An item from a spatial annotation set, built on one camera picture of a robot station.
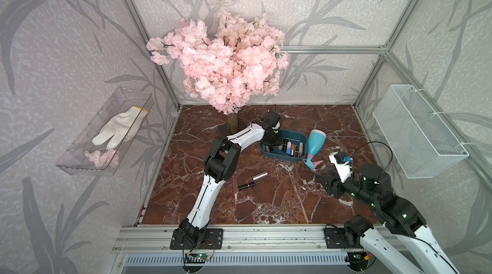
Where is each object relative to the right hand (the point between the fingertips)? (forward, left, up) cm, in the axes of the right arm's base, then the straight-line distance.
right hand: (320, 171), depth 69 cm
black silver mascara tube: (+2, +28, -20) cm, 35 cm away
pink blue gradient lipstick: (+22, +7, -20) cm, 31 cm away
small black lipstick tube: (+22, +16, -20) cm, 34 cm away
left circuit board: (-24, +47, -22) cm, 57 cm away
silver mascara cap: (+7, +22, -19) cm, 30 cm away
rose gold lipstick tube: (+22, +5, -20) cm, 30 cm away
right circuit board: (-24, -16, -26) cm, 39 cm away
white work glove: (+12, +71, +13) cm, 73 cm away
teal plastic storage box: (+30, +3, -21) cm, 36 cm away
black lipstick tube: (+23, +9, -20) cm, 31 cm away
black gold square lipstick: (+20, +3, -19) cm, 28 cm away
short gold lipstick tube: (+22, +12, -18) cm, 31 cm away
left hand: (+24, +10, -18) cm, 32 cm away
